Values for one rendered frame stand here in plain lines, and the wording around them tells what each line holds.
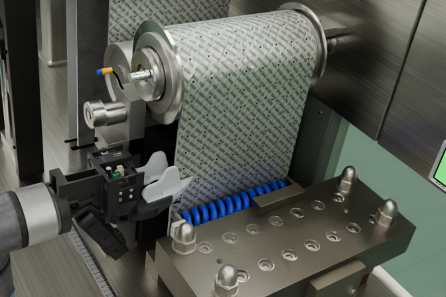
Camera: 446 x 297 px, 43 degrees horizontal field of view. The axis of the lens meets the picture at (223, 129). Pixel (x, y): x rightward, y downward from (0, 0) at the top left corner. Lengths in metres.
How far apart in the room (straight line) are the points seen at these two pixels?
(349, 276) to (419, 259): 1.67
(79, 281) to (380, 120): 0.55
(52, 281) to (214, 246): 0.28
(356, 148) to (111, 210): 2.39
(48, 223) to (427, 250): 2.05
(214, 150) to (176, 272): 0.19
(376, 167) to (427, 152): 2.09
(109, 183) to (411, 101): 0.46
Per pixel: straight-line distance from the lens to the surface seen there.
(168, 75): 0.77
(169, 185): 0.83
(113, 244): 0.84
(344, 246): 0.92
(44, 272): 1.00
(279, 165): 0.98
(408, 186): 2.93
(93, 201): 0.79
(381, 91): 0.93
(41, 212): 0.75
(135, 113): 0.84
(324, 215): 0.96
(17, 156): 1.14
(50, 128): 1.31
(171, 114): 0.79
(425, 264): 2.55
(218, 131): 0.84
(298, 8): 0.93
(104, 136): 0.87
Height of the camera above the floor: 1.64
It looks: 33 degrees down
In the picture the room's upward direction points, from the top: 9 degrees clockwise
